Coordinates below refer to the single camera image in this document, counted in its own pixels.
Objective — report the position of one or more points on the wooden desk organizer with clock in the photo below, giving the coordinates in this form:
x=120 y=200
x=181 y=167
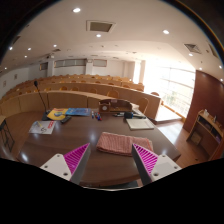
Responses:
x=114 y=106

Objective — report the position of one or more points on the white paper booklet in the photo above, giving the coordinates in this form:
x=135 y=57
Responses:
x=42 y=127

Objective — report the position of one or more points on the pink folded towel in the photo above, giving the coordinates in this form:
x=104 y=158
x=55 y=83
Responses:
x=121 y=144

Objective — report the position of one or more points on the black remote control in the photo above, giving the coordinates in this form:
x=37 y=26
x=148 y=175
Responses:
x=67 y=118

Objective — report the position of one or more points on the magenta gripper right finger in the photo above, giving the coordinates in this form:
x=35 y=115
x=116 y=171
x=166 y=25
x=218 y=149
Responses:
x=151 y=166

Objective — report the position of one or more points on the blue folder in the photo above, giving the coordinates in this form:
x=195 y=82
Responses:
x=78 y=112

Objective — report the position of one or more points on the white notebook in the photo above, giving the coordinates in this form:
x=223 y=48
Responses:
x=140 y=124

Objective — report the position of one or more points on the yellow book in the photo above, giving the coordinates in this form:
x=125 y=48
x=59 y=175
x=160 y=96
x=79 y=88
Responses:
x=57 y=114

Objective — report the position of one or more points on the black small box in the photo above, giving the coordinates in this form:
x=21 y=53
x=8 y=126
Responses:
x=128 y=115

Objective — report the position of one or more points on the black gooseneck microphone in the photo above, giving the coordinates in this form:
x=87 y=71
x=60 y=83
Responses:
x=46 y=111

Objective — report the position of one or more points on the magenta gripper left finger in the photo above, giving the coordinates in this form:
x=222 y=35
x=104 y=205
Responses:
x=69 y=166

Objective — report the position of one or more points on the wooden bookshelf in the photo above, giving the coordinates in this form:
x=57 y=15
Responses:
x=208 y=133

